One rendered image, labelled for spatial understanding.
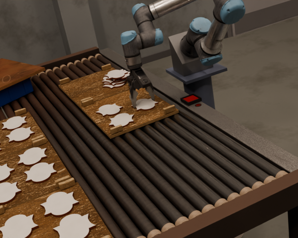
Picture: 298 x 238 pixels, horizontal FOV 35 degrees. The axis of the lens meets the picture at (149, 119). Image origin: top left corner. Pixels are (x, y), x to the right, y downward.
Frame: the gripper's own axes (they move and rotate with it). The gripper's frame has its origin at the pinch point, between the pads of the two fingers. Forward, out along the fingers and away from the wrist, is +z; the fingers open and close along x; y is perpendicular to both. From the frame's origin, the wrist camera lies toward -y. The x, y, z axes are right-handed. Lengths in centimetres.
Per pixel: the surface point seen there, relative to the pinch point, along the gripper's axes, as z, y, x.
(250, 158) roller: 7, -69, -11
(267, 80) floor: 86, 155, -187
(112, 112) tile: -0.1, 3.2, 15.6
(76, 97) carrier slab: -1.0, 37.8, 23.1
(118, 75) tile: -6.1, 36.0, -2.0
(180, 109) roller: 3.3, -14.1, -11.9
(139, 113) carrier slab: 1.2, -6.3, 5.9
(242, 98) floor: 87, 141, -147
